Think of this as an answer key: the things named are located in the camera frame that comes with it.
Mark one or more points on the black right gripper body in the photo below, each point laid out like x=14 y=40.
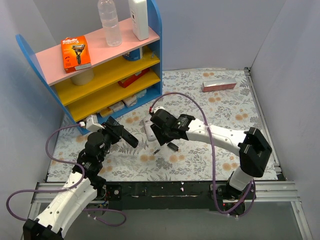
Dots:
x=161 y=130

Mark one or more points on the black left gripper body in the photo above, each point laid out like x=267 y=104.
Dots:
x=115 y=128

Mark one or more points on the white remote control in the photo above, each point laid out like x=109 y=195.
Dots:
x=148 y=130

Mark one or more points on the black remote battery cover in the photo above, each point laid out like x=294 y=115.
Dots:
x=173 y=147

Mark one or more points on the black TV remote control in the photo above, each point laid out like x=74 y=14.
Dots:
x=127 y=137

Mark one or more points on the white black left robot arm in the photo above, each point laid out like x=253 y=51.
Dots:
x=82 y=186

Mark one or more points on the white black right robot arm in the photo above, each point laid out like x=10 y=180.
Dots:
x=250 y=146

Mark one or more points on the yellow pack on shelf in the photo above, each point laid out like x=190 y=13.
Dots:
x=106 y=112

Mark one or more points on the white orange soap pack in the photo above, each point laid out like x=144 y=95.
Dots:
x=130 y=101

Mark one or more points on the teal soap pack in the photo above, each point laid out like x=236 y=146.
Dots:
x=141 y=93

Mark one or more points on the red flat box on shelf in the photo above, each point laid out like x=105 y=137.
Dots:
x=124 y=83

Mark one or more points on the blue shelf unit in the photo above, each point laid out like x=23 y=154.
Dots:
x=109 y=67

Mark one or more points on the beige cylindrical container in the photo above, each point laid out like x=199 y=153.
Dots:
x=83 y=78

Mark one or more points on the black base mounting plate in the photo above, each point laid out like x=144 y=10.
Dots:
x=157 y=195

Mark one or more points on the red silver long box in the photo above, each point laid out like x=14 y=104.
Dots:
x=218 y=85

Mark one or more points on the blue white cylindrical can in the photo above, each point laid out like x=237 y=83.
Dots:
x=134 y=55

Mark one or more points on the orange razor box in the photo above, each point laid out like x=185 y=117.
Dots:
x=75 y=54

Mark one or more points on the clear plastic water bottle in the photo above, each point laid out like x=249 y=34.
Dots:
x=110 y=23

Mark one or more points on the white plastic bottle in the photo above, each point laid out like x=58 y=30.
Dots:
x=139 y=16

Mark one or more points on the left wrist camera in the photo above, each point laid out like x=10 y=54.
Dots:
x=91 y=123

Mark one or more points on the aluminium table edge rail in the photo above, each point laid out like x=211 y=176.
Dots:
x=274 y=157

